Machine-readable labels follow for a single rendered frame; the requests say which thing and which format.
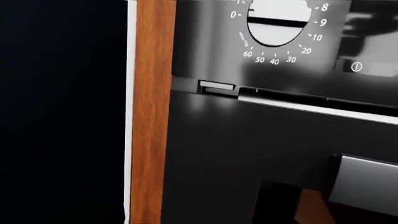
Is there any black oven door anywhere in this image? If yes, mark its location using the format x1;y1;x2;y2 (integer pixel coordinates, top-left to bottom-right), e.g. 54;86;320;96
160;89;398;224

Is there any black fridge door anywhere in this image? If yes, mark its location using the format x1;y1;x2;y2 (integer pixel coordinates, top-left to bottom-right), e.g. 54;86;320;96
0;0;137;224

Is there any brown wooden cabinet panel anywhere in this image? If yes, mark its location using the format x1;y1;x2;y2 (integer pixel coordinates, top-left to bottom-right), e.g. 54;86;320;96
129;0;178;224

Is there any black built-in oven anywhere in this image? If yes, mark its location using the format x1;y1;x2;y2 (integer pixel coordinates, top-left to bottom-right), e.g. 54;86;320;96
170;0;398;125

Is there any silver timer dial knob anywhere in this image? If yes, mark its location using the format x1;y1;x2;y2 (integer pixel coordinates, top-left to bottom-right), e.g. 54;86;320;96
246;0;312;48

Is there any silver oven door handle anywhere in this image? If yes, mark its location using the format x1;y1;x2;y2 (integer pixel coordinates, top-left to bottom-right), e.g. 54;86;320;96
327;153;398;217

